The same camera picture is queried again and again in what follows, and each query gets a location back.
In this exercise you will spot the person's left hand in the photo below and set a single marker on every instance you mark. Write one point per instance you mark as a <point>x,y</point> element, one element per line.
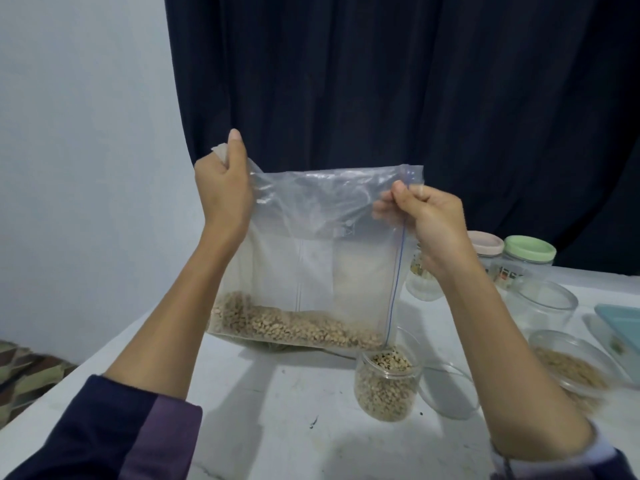
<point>225,195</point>

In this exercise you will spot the person's right hand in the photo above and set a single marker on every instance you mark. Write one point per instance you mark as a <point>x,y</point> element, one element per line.
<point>440,230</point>

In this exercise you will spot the transparent jar pink lid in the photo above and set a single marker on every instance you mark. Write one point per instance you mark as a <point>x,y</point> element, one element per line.
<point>488,243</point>

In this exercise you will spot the transparent jar blue lid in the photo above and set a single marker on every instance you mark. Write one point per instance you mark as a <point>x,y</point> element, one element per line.
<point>422,280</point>

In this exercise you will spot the transparent jar green lid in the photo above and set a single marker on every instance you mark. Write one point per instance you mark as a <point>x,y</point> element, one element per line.
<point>528,250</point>

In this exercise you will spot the clear zip bag of black-eyed peas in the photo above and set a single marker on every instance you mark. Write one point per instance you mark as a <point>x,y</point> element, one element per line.
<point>310,255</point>

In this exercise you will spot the clear round lid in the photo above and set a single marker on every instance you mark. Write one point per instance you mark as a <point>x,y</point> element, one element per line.
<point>450,393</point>

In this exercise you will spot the pile of yellow soybeans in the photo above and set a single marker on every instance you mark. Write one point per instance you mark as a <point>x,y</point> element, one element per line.
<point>573,372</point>

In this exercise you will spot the person's right forearm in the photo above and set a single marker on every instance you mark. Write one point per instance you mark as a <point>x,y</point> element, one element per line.
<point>520,375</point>

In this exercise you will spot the person's left forearm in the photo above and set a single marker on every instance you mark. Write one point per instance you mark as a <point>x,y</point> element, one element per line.
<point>165,340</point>

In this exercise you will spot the dark navy curtain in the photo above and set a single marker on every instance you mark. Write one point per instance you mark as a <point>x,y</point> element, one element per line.
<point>420,85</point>

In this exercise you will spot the teal lidded plastic container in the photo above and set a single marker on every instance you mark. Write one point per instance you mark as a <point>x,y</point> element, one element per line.
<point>622,330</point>

